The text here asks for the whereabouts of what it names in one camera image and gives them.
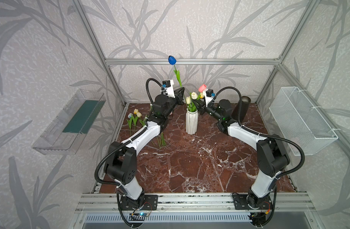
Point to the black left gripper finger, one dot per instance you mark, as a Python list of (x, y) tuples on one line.
[(180, 99), (179, 91)]

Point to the white orange tulip flower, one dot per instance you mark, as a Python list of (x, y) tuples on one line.
[(135, 118)]

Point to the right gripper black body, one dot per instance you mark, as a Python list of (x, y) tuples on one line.
[(202, 103)]

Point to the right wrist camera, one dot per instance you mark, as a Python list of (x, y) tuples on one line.
[(209, 97)]

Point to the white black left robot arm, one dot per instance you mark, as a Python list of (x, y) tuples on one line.
[(119, 167)]

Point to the white ribbed ceramic vase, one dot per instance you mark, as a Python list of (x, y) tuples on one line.
[(191, 122)]

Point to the white wire mesh basket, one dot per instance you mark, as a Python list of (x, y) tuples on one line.
[(300, 121)]

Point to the black cylindrical vase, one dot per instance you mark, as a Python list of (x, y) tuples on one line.
[(243, 110)]

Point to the tulip bouquet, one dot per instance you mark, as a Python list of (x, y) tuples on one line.
[(161, 140)]

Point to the pink tulip flower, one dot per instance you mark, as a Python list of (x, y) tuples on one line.
[(202, 88)]

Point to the white cream tulip flower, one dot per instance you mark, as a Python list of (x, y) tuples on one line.
[(189, 104)]

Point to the aluminium frame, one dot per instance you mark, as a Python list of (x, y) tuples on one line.
[(278, 63)]

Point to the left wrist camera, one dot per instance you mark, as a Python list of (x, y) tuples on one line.
[(167, 88)]

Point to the clear plastic wall tray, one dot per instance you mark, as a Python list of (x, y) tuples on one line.
[(68, 130)]

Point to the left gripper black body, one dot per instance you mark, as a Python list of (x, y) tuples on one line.
[(178, 93)]

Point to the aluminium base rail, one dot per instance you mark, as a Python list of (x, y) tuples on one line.
[(193, 202)]

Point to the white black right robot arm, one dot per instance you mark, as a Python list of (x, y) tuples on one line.
[(272, 155)]

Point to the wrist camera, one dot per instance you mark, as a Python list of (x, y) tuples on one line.
[(209, 97), (167, 88)]

